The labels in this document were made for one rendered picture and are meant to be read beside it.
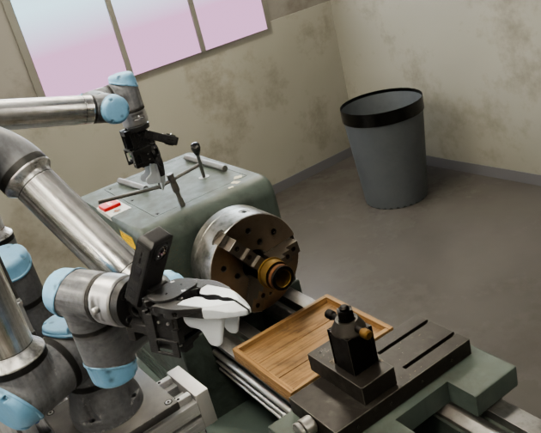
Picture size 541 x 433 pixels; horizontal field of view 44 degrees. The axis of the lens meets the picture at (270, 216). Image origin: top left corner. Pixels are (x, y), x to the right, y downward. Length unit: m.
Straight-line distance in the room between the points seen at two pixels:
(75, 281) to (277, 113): 4.45
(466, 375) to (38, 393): 0.97
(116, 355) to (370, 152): 3.68
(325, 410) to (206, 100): 3.66
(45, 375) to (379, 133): 3.51
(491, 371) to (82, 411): 0.93
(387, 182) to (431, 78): 0.89
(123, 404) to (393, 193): 3.52
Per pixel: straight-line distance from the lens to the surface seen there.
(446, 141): 5.21
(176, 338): 0.89
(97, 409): 1.43
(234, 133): 5.16
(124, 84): 1.97
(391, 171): 4.64
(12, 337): 1.27
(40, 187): 1.19
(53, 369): 1.32
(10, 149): 1.21
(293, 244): 2.04
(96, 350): 1.06
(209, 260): 1.96
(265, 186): 2.19
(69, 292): 1.02
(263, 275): 1.93
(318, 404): 1.63
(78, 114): 1.80
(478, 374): 1.71
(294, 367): 1.90
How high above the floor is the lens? 2.00
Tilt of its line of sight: 23 degrees down
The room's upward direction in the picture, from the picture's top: 14 degrees counter-clockwise
